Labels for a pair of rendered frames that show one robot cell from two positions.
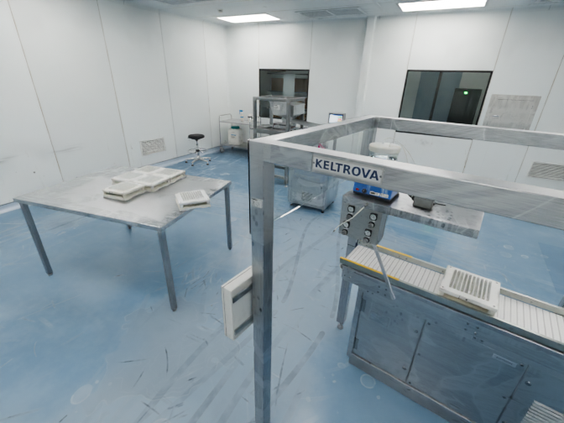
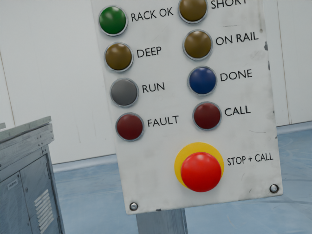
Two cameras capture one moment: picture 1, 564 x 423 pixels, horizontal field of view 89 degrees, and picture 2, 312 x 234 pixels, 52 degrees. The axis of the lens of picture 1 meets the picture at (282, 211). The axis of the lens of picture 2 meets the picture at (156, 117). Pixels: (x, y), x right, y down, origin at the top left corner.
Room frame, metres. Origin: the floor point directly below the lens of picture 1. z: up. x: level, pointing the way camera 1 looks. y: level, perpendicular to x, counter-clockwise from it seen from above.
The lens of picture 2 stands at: (1.15, 0.43, 0.97)
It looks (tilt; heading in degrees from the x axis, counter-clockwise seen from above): 7 degrees down; 237
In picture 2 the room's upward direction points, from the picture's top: 9 degrees counter-clockwise
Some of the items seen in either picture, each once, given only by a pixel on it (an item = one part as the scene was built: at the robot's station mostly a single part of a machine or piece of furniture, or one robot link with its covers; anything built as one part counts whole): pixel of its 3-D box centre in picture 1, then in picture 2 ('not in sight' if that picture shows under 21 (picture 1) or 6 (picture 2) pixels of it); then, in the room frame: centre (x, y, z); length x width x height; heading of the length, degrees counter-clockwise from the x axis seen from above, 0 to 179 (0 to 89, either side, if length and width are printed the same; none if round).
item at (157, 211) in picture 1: (133, 190); not in sight; (2.55, 1.41, 0.80); 1.50 x 1.10 x 0.04; 73
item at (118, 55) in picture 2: not in sight; (118, 56); (0.99, 0.14, 0.99); 0.03 x 0.01 x 0.03; 144
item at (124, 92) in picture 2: not in sight; (124, 92); (0.99, 0.14, 0.96); 0.03 x 0.01 x 0.03; 144
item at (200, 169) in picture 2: not in sight; (199, 168); (0.94, 0.18, 0.87); 0.04 x 0.04 x 0.04; 54
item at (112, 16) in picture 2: not in sight; (112, 20); (0.99, 0.14, 1.03); 0.03 x 0.01 x 0.03; 144
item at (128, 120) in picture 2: not in sight; (129, 126); (0.99, 0.14, 0.92); 0.03 x 0.01 x 0.03; 144
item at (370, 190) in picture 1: (377, 185); not in sight; (1.46, -0.50, 1.30); 0.21 x 0.20 x 0.09; 144
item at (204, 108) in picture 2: not in sight; (207, 116); (0.93, 0.19, 0.92); 0.03 x 0.01 x 0.03; 144
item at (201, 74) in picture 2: not in sight; (202, 81); (0.93, 0.19, 0.96); 0.03 x 0.01 x 0.03; 144
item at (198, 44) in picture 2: not in sight; (198, 44); (0.93, 0.19, 0.99); 0.03 x 0.01 x 0.03; 144
